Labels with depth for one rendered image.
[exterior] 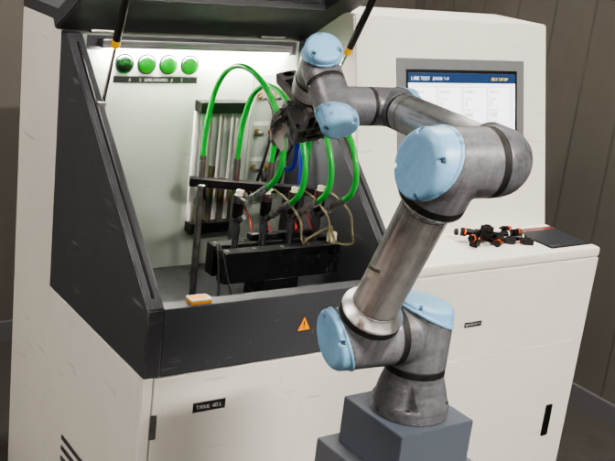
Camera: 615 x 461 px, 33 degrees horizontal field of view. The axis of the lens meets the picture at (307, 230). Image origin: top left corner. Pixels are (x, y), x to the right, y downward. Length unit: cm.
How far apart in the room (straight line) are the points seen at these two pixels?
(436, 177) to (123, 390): 107
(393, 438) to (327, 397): 65
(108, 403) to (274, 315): 44
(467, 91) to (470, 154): 137
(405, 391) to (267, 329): 53
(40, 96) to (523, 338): 145
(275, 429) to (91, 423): 45
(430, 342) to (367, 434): 23
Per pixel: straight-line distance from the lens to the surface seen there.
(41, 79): 276
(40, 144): 278
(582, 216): 432
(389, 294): 179
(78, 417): 270
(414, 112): 192
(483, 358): 290
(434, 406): 200
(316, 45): 199
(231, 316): 234
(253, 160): 289
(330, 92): 196
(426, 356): 196
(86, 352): 259
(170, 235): 284
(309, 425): 261
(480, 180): 164
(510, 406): 306
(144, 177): 275
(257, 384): 246
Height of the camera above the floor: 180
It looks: 17 degrees down
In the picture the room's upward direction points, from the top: 7 degrees clockwise
